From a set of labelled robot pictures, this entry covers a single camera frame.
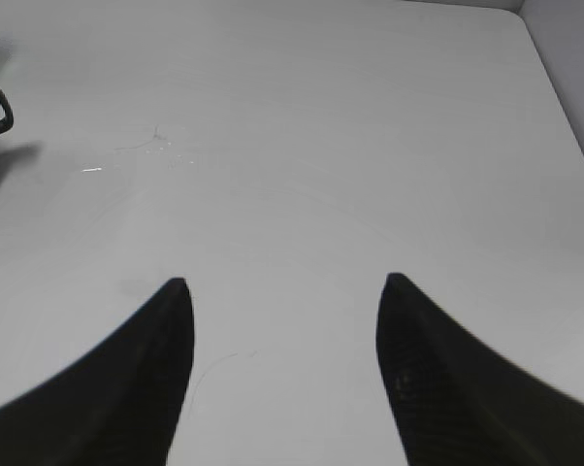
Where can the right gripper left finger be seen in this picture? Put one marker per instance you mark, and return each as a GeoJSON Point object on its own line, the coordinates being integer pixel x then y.
{"type": "Point", "coordinates": [120, 403]}

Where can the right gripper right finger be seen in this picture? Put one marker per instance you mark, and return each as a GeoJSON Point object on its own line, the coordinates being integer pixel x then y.
{"type": "Point", "coordinates": [455, 401]}

